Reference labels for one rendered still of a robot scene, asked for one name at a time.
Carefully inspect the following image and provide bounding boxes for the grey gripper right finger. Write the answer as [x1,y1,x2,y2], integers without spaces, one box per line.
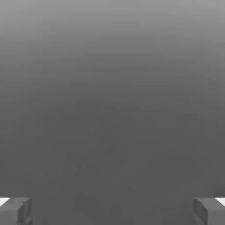
[192,197,225,225]

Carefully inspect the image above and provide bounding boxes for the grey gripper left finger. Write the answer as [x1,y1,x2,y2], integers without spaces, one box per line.
[0,197,33,225]

